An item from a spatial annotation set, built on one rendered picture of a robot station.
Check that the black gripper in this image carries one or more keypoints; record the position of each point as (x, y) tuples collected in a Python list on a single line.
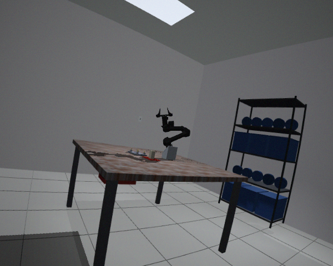
[(164, 117)]

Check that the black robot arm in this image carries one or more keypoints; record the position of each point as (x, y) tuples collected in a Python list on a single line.
[(169, 126)]

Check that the red board with grey handle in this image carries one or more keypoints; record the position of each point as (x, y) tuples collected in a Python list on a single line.
[(151, 156)]

